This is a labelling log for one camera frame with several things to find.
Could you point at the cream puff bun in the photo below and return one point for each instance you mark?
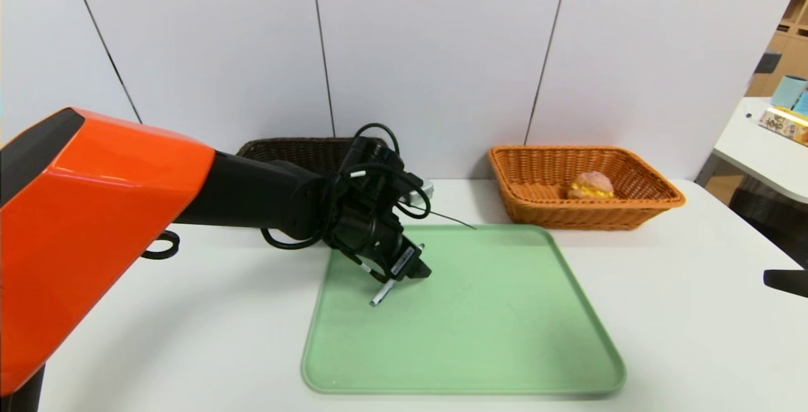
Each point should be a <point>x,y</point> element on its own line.
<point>591,185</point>

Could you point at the yellow printed box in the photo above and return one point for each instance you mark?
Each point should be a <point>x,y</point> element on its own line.
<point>783,125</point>

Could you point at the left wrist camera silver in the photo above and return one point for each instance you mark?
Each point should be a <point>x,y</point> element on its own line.
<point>420,192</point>

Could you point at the orange wicker basket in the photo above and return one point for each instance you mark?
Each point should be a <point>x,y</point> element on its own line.
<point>600,213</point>

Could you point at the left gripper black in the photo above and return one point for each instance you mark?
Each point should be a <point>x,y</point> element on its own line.
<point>404,262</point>

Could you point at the dark brown wicker basket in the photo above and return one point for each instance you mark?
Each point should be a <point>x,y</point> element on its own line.
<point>303,150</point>

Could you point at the wooden shelf unit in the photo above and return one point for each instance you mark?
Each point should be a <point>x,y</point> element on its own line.
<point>792,40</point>

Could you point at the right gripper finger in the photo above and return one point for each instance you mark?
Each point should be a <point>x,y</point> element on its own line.
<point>786,282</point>

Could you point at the white pen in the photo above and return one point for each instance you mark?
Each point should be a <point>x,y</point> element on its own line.
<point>382,295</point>

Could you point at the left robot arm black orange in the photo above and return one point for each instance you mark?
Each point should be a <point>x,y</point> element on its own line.
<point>126,210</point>

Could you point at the dark woven bin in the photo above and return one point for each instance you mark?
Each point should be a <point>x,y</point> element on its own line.
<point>767,210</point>

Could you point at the white side table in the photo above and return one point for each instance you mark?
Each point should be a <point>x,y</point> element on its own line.
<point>757,153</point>

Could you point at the thin black zip tie tail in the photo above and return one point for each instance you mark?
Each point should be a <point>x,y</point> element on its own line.
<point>451,219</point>

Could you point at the light green plastic tray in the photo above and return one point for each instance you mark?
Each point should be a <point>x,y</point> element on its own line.
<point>480,323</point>

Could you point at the light blue cup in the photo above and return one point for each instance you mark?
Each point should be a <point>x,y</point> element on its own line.
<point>788,91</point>

